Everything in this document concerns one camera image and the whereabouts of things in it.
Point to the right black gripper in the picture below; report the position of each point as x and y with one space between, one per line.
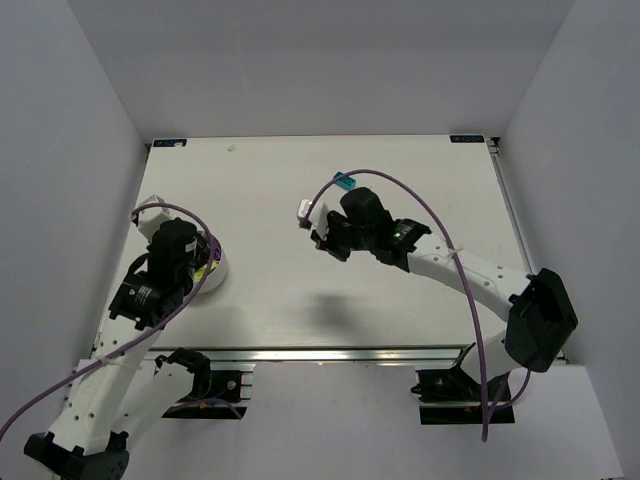
335 238

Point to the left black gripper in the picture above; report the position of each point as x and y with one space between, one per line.
201 248

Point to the purple lego brick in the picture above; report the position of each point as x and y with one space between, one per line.
217 252

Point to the lime long lego brick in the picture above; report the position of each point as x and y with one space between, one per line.
200 274

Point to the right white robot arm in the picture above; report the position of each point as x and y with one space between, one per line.
536 308

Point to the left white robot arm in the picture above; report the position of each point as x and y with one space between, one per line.
93 436

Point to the blue long lego brick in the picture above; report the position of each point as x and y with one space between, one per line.
344 181

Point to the white divided round container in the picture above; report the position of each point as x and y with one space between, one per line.
217 271

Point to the right blue corner label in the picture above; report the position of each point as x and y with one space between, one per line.
466 139

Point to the blue corner label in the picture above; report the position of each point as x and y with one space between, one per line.
466 139
169 143

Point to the left blue corner label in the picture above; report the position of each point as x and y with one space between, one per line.
169 143

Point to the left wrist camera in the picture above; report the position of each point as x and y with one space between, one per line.
148 221

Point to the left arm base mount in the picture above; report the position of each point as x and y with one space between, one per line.
223 395

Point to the aluminium front rail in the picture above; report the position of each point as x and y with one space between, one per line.
400 355

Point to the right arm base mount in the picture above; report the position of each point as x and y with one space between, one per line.
447 397

